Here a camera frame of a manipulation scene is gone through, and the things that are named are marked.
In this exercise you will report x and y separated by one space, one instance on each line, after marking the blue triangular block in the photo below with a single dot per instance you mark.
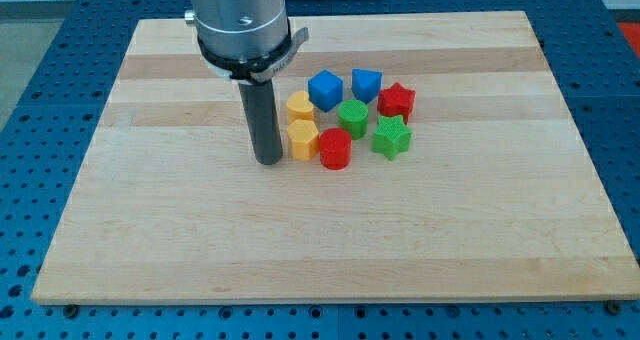
366 84

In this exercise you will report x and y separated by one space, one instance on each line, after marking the yellow heart block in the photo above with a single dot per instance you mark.
299 107

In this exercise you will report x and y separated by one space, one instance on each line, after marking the wooden board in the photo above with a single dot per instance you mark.
496 200

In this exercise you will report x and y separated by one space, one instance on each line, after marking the green cylinder block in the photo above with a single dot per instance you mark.
353 117

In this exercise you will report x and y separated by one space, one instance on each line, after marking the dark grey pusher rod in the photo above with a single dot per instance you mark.
261 115

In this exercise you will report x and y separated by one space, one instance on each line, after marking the yellow hexagon block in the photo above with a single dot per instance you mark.
303 136

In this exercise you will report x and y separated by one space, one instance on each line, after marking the blue cube block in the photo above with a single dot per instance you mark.
325 90

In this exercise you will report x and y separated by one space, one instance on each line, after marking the red star block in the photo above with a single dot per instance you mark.
396 100

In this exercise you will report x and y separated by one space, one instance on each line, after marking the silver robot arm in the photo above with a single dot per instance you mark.
249 42

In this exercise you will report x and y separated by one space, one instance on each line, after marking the red cylinder block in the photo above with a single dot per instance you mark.
335 148

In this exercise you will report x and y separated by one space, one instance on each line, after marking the green star block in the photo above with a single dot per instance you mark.
391 136

